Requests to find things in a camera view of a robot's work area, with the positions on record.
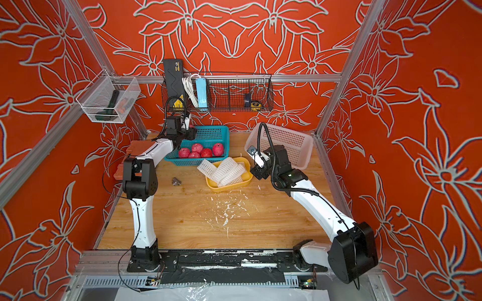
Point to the black rectangular device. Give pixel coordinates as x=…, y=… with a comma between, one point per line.
x=173, y=75

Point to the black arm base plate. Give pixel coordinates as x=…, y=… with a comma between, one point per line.
x=283, y=260

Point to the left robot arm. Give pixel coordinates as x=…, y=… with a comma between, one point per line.
x=140, y=184

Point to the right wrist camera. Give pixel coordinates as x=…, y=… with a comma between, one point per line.
x=260, y=158

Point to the small grey metal part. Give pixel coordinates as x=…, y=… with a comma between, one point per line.
x=176, y=182

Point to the light blue power bank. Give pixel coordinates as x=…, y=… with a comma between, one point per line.
x=202, y=93

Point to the white foam net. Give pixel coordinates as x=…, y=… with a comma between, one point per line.
x=207, y=168
x=235, y=175
x=223, y=170

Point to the yellow plastic tray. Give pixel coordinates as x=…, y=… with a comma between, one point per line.
x=240, y=182

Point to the orange tool case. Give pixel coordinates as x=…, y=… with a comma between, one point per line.
x=138, y=148

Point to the red apple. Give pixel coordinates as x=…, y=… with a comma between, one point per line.
x=218, y=150
x=197, y=148

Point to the yellow tape measure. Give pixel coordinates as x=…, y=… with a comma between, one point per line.
x=256, y=106

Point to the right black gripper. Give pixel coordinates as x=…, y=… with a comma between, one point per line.
x=258, y=172

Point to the pink plastic basket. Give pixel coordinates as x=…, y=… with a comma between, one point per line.
x=299, y=146

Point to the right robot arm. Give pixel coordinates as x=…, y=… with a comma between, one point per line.
x=353, y=248

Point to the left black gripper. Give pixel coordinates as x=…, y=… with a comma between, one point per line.
x=191, y=133

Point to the clear acrylic wall box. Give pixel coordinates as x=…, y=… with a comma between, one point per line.
x=96, y=95

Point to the black wire wall basket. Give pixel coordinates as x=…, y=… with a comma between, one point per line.
x=227, y=92

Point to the teal plastic basket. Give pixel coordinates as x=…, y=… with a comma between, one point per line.
x=207, y=136

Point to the dark green tool handle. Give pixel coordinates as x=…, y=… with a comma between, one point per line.
x=108, y=114

